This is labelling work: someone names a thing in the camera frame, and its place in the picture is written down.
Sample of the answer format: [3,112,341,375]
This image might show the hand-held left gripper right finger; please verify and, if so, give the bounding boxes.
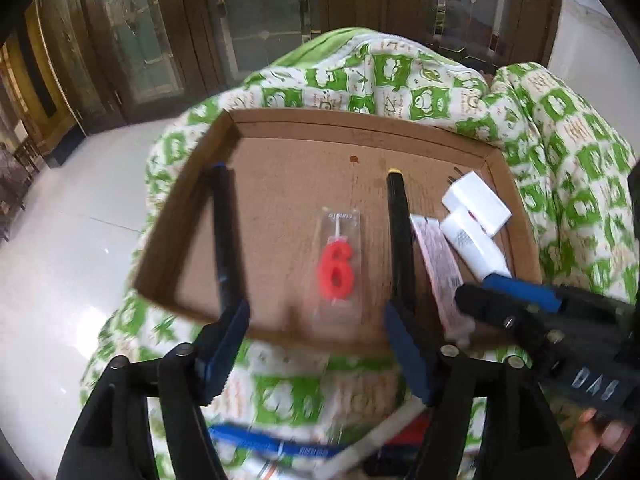
[382,302,576,480]

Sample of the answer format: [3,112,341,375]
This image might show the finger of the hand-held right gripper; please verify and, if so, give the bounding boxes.
[482,272,566,313]
[455,285,551,356]

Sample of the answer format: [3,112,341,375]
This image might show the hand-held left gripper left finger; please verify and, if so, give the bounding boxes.
[55,300,251,480]

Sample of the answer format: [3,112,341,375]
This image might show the white tube with red label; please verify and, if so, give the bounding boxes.
[440,208,513,281]

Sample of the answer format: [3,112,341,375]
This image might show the pink flowered tube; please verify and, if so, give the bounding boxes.
[410,214,476,341]

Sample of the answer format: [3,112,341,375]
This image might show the slim black pen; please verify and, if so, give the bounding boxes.
[205,162,248,311]

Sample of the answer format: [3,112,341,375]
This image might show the white charger plug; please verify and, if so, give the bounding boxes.
[441,170,513,238]

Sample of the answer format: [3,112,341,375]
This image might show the blue pen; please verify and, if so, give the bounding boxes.
[207,422,341,461]

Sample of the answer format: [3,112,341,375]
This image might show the red candle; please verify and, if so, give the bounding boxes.
[312,206,363,326]

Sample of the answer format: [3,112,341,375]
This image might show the small white ointment tube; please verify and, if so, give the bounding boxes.
[245,457,321,480]

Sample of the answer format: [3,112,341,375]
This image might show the shallow cardboard tray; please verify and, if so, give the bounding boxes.
[132,107,543,356]

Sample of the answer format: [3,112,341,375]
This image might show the person's right hand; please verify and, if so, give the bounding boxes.
[570,407,633,478]

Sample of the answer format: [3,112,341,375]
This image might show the green printed blanket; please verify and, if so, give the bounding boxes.
[80,30,638,480]

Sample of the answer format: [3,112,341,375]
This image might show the wooden glass-panel doors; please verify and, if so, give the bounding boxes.
[30,0,563,126]

